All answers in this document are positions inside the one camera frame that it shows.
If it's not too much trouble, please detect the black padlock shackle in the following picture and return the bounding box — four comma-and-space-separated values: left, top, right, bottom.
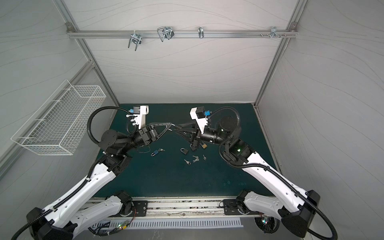
180, 148, 189, 155

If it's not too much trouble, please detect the metal u hook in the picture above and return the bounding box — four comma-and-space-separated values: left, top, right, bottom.
128, 33, 142, 51
157, 26, 175, 42

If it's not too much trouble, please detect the aluminium wall rail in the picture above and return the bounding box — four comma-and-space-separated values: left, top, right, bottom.
67, 29, 299, 40

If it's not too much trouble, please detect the black padlock with keys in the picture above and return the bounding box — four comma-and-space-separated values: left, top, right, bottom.
169, 125, 179, 131

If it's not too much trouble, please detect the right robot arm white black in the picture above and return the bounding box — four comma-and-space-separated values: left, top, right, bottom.
175, 106, 338, 240

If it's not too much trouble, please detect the metal hook bracket right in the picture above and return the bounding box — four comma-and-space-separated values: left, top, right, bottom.
260, 27, 287, 39

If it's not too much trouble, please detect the white slotted cable duct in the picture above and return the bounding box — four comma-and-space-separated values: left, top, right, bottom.
92, 218, 244, 230

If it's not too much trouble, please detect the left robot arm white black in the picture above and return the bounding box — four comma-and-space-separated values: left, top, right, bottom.
12, 106, 172, 240

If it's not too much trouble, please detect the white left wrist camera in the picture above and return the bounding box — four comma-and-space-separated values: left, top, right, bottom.
126, 105, 149, 130

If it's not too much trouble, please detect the silver key bunch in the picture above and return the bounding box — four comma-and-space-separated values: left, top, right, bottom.
193, 156, 200, 163

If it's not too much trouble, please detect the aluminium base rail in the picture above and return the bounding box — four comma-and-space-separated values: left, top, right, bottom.
71, 196, 271, 218

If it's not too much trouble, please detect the brass padlock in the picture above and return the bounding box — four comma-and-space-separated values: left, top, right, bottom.
200, 142, 207, 149

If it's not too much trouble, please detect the metal U hook left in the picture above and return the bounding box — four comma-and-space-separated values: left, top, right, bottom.
128, 33, 142, 51

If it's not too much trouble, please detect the white wire basket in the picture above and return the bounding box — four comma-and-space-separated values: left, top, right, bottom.
11, 80, 106, 156

